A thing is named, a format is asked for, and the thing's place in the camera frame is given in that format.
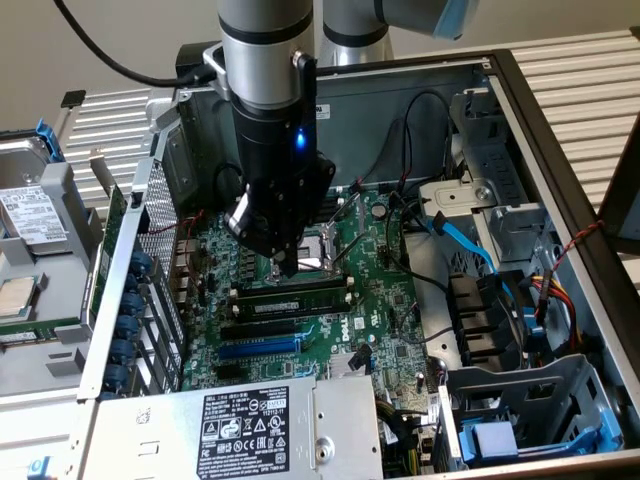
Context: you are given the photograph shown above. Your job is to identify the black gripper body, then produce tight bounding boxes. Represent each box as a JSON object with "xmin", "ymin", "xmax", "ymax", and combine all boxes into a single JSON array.
[{"xmin": 233, "ymin": 98, "xmax": 318, "ymax": 195}]

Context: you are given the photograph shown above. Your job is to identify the green RAM stick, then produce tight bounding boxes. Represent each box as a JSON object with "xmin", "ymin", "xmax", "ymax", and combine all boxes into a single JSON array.
[
  {"xmin": 233, "ymin": 288, "xmax": 347, "ymax": 318},
  {"xmin": 0, "ymin": 328, "xmax": 41, "ymax": 346}
]

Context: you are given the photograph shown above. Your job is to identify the silver socket cover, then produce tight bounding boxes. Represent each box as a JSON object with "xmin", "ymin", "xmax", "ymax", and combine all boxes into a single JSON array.
[{"xmin": 322, "ymin": 192, "xmax": 366, "ymax": 267}]

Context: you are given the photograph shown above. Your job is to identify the CPU socket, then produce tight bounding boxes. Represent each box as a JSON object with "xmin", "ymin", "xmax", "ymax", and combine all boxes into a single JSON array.
[{"xmin": 269, "ymin": 227, "xmax": 347, "ymax": 282}]

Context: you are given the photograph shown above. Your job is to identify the grey open PC case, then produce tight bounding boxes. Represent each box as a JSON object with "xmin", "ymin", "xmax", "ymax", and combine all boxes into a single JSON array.
[{"xmin": 77, "ymin": 47, "xmax": 640, "ymax": 480}]

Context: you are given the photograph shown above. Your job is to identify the long black expansion slot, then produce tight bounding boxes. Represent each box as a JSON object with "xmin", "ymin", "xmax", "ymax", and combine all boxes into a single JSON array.
[{"xmin": 218, "ymin": 318, "xmax": 297, "ymax": 344}]

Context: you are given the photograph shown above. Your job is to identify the blue expansion slot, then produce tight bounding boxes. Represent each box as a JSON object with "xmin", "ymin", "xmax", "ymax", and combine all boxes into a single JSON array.
[{"xmin": 217, "ymin": 335, "xmax": 302, "ymax": 360}]

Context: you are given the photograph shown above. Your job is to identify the black box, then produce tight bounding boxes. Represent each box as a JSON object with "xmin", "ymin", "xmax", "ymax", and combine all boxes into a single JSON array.
[{"xmin": 174, "ymin": 42, "xmax": 224, "ymax": 84}]

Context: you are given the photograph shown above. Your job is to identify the green motherboard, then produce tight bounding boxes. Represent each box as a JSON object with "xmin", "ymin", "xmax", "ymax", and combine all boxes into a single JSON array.
[{"xmin": 178, "ymin": 184, "xmax": 441, "ymax": 396}]

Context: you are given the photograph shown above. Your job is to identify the green graphics card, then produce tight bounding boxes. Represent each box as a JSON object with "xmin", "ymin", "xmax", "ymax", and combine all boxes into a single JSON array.
[{"xmin": 82, "ymin": 145, "xmax": 130, "ymax": 334}]

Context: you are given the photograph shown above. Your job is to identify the silver chipset heat sink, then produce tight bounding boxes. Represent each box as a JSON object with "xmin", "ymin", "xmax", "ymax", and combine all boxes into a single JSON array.
[{"xmin": 327, "ymin": 349, "xmax": 375, "ymax": 380}]

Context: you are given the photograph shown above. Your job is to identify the black data plug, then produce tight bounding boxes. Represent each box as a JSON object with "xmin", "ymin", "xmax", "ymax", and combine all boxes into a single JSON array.
[{"xmin": 348, "ymin": 342, "xmax": 374, "ymax": 374}]

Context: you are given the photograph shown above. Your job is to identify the black plastic fan shroud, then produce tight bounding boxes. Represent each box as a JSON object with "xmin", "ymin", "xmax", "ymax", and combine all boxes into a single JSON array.
[{"xmin": 446, "ymin": 272, "xmax": 529, "ymax": 372}]

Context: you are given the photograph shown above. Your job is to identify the grey parts rack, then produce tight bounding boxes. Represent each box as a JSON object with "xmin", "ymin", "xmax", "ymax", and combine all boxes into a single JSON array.
[{"xmin": 0, "ymin": 159, "xmax": 109, "ymax": 401}]

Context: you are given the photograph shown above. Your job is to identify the blue disk caddy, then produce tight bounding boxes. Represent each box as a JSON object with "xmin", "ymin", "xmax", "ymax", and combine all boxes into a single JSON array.
[{"xmin": 34, "ymin": 117, "xmax": 67, "ymax": 164}]

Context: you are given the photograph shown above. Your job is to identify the silver hard disk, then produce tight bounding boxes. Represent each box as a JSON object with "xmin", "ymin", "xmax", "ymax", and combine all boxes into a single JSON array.
[{"xmin": 0, "ymin": 137, "xmax": 71, "ymax": 257}]

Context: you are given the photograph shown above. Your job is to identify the silver power supply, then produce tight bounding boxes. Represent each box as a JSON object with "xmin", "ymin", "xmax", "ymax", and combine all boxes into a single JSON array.
[{"xmin": 79, "ymin": 373, "xmax": 385, "ymax": 480}]

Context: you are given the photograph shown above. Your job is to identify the silver CPU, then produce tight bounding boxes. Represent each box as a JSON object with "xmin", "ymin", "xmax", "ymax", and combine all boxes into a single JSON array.
[{"xmin": 0, "ymin": 273, "xmax": 41, "ymax": 322}]

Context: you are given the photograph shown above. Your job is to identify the grey disk cage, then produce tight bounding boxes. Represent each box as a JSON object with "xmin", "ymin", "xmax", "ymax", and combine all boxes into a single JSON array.
[{"xmin": 434, "ymin": 352, "xmax": 629, "ymax": 474}]

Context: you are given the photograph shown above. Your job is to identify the blue disk tray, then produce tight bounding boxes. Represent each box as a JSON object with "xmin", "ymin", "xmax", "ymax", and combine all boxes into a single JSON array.
[{"xmin": 457, "ymin": 405, "xmax": 625, "ymax": 469}]

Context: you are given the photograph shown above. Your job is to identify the dark panel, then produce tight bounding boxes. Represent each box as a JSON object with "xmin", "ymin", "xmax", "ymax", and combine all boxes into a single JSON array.
[{"xmin": 596, "ymin": 110, "xmax": 640, "ymax": 257}]

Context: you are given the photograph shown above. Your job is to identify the small blue clip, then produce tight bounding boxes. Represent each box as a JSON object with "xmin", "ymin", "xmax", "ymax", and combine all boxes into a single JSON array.
[{"xmin": 25, "ymin": 455, "xmax": 55, "ymax": 480}]

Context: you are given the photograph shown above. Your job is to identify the thin black wire red plug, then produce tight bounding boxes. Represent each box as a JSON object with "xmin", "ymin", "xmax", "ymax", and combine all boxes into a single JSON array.
[{"xmin": 349, "ymin": 89, "xmax": 455, "ymax": 197}]

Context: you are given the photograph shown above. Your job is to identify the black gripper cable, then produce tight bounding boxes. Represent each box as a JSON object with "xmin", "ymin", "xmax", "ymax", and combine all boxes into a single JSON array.
[{"xmin": 291, "ymin": 48, "xmax": 318, "ymax": 151}]

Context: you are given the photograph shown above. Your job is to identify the thin black looped wire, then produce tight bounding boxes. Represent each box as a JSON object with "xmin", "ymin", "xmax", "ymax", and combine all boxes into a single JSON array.
[{"xmin": 383, "ymin": 192, "xmax": 456, "ymax": 347}]

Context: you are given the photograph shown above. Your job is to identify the thick black camera cable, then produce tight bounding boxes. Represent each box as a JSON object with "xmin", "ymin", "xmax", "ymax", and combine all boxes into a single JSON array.
[{"xmin": 52, "ymin": 0, "xmax": 219, "ymax": 87}]

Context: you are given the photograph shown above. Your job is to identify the silver disk bay with bracket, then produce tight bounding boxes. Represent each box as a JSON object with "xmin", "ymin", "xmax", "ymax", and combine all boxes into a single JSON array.
[{"xmin": 417, "ymin": 87, "xmax": 559, "ymax": 266}]

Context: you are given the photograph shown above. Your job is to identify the blue data wire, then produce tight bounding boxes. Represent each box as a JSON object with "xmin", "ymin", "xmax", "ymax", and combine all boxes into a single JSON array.
[{"xmin": 422, "ymin": 209, "xmax": 547, "ymax": 351}]

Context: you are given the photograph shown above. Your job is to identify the silver bracket with black tip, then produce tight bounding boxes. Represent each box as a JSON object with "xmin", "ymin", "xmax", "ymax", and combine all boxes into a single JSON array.
[{"xmin": 51, "ymin": 88, "xmax": 87, "ymax": 144}]

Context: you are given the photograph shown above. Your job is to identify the red yellow power wires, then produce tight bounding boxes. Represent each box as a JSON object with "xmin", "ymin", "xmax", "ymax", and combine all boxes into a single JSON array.
[{"xmin": 529, "ymin": 269, "xmax": 589, "ymax": 354}]

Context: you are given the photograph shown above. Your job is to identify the twisted red black wire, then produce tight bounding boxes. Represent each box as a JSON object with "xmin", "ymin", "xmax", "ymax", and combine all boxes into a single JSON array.
[{"xmin": 534, "ymin": 218, "xmax": 607, "ymax": 324}]

